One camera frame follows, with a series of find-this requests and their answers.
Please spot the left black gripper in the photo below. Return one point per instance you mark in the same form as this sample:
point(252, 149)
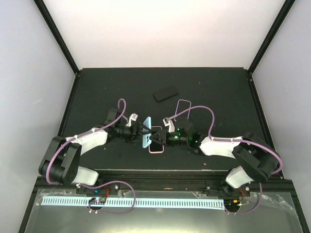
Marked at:
point(134, 135)

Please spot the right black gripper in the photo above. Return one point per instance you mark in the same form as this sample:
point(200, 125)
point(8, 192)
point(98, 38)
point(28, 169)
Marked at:
point(153, 138)

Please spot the pink-edged phone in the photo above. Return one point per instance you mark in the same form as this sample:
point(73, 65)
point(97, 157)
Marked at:
point(156, 146)

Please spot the black phone case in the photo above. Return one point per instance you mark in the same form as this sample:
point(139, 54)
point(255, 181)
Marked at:
point(165, 93)

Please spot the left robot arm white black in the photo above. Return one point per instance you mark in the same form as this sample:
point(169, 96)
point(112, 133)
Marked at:
point(61, 162)

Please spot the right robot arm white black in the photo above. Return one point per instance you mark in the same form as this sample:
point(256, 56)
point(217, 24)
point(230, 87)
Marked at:
point(256, 160)

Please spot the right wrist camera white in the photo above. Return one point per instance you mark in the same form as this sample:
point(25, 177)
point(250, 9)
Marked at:
point(169, 124)

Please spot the black front aluminium rail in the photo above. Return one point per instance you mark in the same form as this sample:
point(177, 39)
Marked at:
point(180, 180)

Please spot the white slotted cable duct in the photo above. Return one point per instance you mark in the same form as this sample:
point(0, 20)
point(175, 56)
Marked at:
point(213, 204)

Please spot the left black frame post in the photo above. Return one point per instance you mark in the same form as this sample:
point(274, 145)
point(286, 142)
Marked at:
point(41, 6)

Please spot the black frame post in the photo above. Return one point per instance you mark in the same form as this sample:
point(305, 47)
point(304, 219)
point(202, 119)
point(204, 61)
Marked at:
point(41, 6)
point(282, 14)

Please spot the right black frame post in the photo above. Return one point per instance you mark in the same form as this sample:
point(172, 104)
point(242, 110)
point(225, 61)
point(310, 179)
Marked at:
point(282, 14)

